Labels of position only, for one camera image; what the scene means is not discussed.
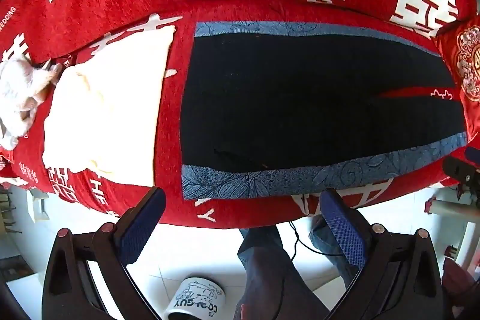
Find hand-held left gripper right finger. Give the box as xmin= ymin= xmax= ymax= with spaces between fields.
xmin=319 ymin=188 xmax=445 ymax=320

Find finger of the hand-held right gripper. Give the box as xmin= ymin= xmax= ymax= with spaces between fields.
xmin=442 ymin=154 xmax=480 ymax=190

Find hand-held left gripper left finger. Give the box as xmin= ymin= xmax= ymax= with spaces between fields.
xmin=41 ymin=187 xmax=167 ymax=320

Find black pants with blue stripes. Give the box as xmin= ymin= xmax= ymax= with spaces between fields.
xmin=179 ymin=21 xmax=469 ymax=201

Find person's leg in jeans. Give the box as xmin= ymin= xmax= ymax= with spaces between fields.
xmin=233 ymin=226 xmax=323 ymax=320
xmin=307 ymin=214 xmax=357 ymax=270

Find white plastic stool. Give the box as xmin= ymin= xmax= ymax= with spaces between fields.
xmin=431 ymin=189 xmax=480 ymax=268

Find white cartoon print mug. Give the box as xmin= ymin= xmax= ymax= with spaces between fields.
xmin=165 ymin=277 xmax=226 ymax=320

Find red embroidered cushion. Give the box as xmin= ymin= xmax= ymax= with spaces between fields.
xmin=431 ymin=14 xmax=480 ymax=126

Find cream white cloth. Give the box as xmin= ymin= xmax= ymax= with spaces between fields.
xmin=42 ymin=25 xmax=177 ymax=187

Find white fluffy cloth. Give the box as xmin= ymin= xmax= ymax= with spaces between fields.
xmin=0 ymin=58 xmax=62 ymax=150

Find black cable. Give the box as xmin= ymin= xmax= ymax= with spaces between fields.
xmin=288 ymin=220 xmax=340 ymax=258

